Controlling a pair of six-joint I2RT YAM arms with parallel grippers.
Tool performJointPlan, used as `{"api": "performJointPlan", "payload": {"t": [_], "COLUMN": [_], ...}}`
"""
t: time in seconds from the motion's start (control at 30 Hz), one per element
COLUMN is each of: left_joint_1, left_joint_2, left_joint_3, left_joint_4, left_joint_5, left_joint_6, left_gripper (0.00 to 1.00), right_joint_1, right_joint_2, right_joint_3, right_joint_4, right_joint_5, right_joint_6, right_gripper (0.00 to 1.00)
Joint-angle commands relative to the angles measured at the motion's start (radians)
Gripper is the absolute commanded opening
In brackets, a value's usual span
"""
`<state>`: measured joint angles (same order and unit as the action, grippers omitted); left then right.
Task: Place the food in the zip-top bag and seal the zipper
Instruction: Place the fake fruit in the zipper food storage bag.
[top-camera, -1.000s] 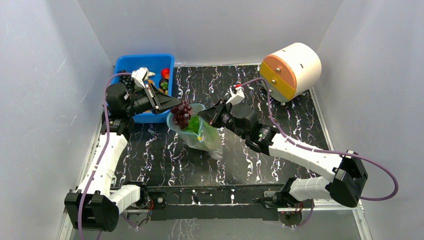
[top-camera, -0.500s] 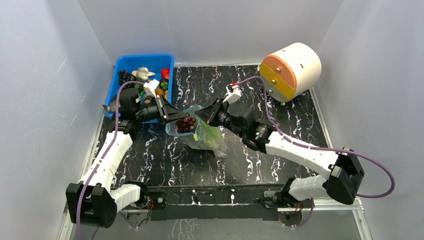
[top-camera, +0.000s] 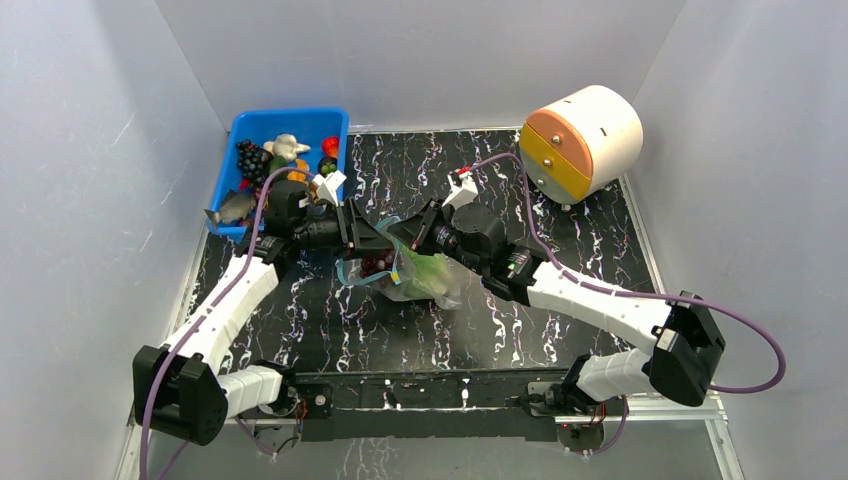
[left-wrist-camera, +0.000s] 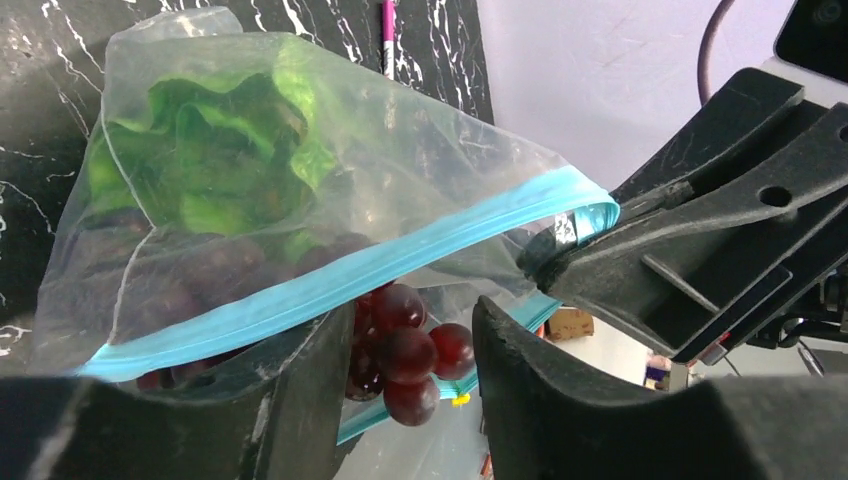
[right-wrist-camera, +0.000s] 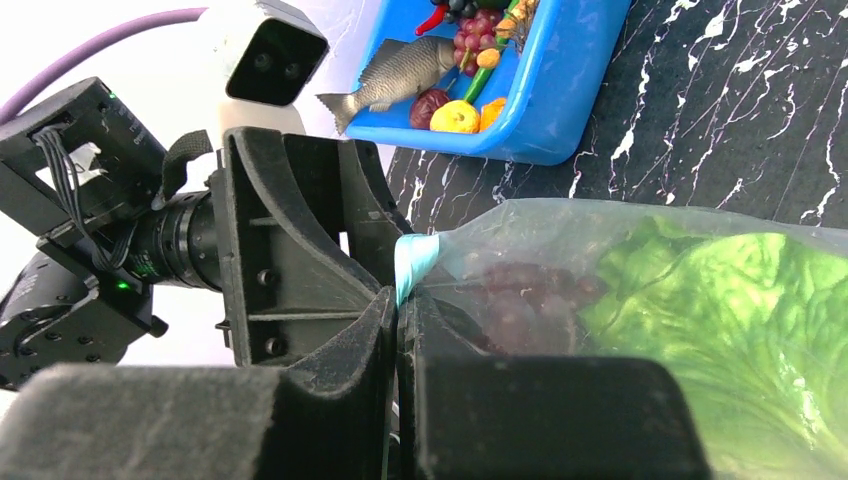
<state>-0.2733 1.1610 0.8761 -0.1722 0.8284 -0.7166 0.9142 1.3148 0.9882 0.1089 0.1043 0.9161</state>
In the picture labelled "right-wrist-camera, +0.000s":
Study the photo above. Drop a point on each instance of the red pink grape bunch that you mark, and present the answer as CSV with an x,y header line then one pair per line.
x,y
474,35

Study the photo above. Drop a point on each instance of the grey toy fish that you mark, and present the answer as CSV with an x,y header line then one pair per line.
x,y
397,72

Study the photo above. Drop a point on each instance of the dark purple grape bunch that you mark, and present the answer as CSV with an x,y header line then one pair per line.
x,y
530,309

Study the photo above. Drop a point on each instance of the black toy grape bunch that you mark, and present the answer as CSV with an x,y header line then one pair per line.
x,y
451,11

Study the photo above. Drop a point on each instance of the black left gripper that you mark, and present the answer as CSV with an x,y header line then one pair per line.
x,y
296,232

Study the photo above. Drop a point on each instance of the orange toy fruit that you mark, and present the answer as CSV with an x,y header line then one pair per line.
x,y
490,112

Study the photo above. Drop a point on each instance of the clear zip top bag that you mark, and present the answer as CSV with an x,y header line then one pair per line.
x,y
571,234

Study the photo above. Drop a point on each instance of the blue plastic bin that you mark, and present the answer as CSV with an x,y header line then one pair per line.
x,y
549,88

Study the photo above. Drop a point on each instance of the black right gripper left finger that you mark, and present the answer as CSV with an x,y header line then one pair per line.
x,y
324,417

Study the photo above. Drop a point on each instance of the dark red toy plum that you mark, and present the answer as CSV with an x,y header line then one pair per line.
x,y
425,105

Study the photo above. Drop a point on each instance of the green toy bean pod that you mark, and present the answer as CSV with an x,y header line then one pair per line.
x,y
503,34

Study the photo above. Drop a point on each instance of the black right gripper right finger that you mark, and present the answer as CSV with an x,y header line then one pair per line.
x,y
467,414

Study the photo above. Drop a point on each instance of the brown longan fruit bunch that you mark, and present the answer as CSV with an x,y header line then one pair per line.
x,y
524,14

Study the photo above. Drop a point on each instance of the red toy chili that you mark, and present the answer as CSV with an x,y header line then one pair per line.
x,y
434,20

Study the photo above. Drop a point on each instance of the yellow toy lemon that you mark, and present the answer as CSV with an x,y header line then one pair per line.
x,y
456,116

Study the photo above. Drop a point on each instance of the green toy lettuce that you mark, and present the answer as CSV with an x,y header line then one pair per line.
x,y
752,326

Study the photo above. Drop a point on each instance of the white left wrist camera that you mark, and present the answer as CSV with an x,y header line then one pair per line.
x,y
257,57

